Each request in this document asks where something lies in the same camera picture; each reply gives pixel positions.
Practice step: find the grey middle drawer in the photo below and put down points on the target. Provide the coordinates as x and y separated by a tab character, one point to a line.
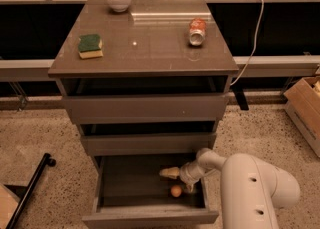
147	144

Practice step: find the grey top drawer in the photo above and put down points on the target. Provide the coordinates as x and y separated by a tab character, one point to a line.
144	109

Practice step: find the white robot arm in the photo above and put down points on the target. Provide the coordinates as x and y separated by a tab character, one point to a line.
251	190

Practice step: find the green and yellow sponge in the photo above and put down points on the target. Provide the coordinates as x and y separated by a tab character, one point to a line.
90	46

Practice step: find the black metal leg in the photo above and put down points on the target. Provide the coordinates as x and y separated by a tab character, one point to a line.
46	160

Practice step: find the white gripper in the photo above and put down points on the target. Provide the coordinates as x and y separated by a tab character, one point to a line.
189	173

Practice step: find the brown cardboard box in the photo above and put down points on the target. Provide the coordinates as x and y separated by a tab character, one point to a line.
303	107

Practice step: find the grey drawer cabinet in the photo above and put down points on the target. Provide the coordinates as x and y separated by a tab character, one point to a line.
146	51

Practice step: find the small orange fruit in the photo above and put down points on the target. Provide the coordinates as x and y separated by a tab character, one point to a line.
176	191

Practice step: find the orange soda can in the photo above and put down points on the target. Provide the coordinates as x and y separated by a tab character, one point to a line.
197	31

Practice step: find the grey open bottom drawer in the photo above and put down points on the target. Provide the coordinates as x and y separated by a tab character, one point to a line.
131	193

